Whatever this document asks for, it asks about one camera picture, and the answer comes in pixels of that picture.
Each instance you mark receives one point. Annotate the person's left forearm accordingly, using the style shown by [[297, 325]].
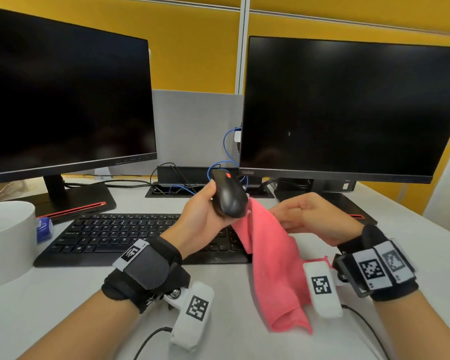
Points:
[[82, 333]]

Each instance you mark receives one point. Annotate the black computer monitor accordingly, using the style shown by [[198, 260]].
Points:
[[348, 104], [64, 93]]

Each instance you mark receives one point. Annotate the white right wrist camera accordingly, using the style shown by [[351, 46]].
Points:
[[322, 288]]

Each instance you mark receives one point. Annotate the grey partition panel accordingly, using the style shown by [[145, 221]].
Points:
[[195, 127]]

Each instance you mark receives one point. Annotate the pink cloth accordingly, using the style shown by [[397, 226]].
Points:
[[277, 266]]

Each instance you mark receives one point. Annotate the brown cardboard box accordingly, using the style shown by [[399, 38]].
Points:
[[0, 191]]

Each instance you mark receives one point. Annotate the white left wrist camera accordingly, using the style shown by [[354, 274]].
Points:
[[191, 314]]

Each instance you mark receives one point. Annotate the small blue object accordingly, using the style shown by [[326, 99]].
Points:
[[44, 229]]

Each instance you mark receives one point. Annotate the black keyboard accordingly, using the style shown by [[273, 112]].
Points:
[[105, 236]]

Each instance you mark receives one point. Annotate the person's left hand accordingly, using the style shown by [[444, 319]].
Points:
[[198, 221]]

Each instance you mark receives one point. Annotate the white round container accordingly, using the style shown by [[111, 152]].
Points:
[[4, 247]]

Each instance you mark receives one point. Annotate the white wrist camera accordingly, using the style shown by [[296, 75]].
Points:
[[322, 288], [191, 314]]

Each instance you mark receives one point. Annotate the person's right hand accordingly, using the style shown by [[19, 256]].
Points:
[[318, 219]]

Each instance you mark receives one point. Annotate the black white-speckled mouse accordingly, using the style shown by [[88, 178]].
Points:
[[228, 194]]

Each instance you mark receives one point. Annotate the white cabinet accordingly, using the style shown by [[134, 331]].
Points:
[[448, 191]]

